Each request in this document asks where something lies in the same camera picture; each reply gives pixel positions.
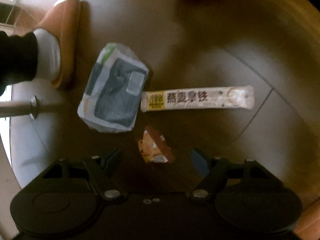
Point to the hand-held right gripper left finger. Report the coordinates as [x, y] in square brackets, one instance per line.
[113, 160]

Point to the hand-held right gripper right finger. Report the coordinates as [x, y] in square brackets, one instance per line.
[200, 162]

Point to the brown snack wrapper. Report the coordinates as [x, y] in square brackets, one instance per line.
[152, 147]

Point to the long white sachet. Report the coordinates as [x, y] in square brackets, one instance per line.
[200, 97]

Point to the white and grey plastic package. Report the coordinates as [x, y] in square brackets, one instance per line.
[112, 92]

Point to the grey metal pole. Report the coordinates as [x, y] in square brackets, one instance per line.
[15, 107]

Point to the white sock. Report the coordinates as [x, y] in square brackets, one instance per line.
[48, 55]

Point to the tan slipper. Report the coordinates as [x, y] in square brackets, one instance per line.
[67, 30]

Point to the black trouser leg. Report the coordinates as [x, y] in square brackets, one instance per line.
[17, 60]

